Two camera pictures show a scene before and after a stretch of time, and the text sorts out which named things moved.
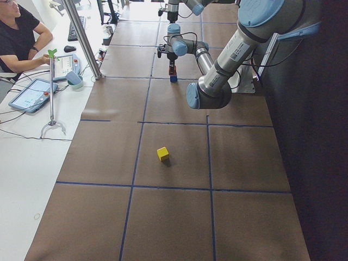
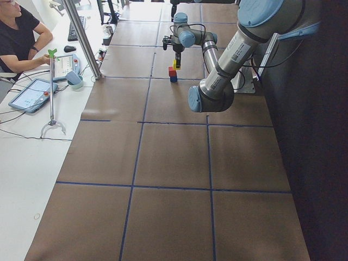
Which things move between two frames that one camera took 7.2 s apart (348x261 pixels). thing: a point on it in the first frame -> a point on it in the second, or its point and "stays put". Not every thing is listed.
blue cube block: (173, 79) stays put
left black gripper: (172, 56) -> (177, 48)
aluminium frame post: (84, 37) stays put
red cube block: (174, 73) stays put
